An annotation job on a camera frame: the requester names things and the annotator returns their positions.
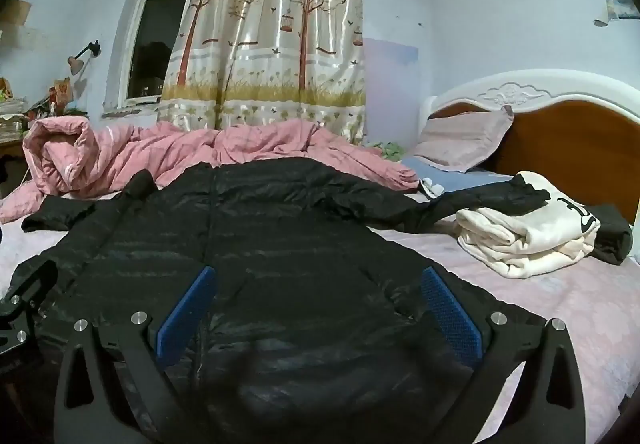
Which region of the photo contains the folded white garment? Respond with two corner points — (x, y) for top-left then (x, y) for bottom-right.
(456, 171), (601, 280)

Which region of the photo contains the folded black garment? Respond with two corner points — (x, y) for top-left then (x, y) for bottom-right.
(590, 204), (633, 266)

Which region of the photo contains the pale pink pillow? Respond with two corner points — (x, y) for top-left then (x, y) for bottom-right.
(412, 106), (515, 173)

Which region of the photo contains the white framed window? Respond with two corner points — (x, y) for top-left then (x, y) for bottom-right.
(117, 0), (218, 107)

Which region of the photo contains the black down jacket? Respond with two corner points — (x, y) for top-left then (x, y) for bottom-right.
(0, 156), (551, 444)

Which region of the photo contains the wall poster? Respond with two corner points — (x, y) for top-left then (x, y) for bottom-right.
(595, 0), (640, 27)

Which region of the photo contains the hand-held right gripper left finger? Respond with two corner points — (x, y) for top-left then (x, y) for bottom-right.
(52, 266), (217, 444)

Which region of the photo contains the cardboard piece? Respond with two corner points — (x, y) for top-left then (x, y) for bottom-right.
(0, 0), (32, 31)

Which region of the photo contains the tree print curtain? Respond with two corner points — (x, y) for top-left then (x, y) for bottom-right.
(157, 0), (368, 147)

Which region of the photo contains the pink checked quilt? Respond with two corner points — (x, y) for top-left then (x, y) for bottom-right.
(0, 116), (421, 225)

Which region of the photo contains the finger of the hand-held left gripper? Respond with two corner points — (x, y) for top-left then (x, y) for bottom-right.
(0, 259), (58, 361)

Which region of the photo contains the white and wooden headboard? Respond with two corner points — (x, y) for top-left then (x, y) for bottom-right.
(419, 69), (640, 227)

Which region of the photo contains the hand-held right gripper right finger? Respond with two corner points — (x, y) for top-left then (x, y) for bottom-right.
(421, 266), (587, 444)

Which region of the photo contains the cluttered wooden side table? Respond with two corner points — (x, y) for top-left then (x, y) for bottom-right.
(0, 76), (78, 145)

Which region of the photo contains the blue pillow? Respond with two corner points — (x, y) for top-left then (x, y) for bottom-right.
(400, 155), (516, 195)

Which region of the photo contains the green cloth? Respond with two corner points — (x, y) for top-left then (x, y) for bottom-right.
(367, 141), (406, 162)

